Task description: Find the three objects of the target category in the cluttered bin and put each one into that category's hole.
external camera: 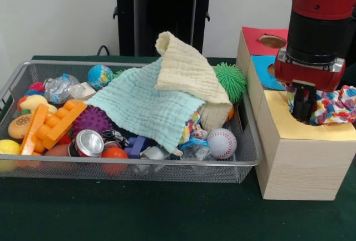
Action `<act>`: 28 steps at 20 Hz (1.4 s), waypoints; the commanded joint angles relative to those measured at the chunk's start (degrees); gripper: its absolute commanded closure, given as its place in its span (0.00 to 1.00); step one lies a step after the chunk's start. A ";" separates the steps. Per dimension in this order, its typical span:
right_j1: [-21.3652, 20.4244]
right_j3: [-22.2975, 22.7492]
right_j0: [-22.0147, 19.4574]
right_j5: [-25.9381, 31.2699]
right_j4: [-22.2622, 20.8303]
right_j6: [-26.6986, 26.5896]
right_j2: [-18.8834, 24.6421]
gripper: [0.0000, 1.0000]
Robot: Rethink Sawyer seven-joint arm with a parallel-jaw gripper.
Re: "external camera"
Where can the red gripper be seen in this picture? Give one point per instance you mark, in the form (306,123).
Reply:
(306,74)

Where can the colourful polka dot cloth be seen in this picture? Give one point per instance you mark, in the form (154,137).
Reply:
(336,107)

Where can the pale yellow waffle cloth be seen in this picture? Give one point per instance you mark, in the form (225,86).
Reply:
(189,71)

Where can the mint green waffle cloth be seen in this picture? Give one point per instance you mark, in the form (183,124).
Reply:
(139,102)

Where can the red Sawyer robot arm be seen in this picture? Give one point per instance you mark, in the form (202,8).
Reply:
(317,38)

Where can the wooden box with three holes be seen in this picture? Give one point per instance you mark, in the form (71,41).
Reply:
(306,168)

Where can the shallow mesh bin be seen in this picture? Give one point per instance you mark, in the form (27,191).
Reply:
(167,172)

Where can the green spiky rubber ball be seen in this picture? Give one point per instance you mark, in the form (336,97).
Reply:
(231,81)

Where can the white baseball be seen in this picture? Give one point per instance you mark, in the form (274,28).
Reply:
(222,143)

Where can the red ball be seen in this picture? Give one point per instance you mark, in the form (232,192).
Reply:
(114,153)

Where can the dark green table cloth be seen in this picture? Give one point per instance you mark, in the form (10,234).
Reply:
(139,213)

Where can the globe print ball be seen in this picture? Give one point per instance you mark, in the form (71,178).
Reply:
(100,76)

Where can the purple spiky ball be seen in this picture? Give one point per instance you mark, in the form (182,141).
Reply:
(93,120)

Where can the crushed soda can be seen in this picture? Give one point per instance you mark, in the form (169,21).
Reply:
(89,143)

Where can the orange plastic block toy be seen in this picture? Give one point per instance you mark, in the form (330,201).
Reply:
(55,129)

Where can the yellow ball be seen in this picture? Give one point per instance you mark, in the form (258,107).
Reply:
(9,147)

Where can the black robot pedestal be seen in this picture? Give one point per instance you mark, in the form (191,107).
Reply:
(164,15)

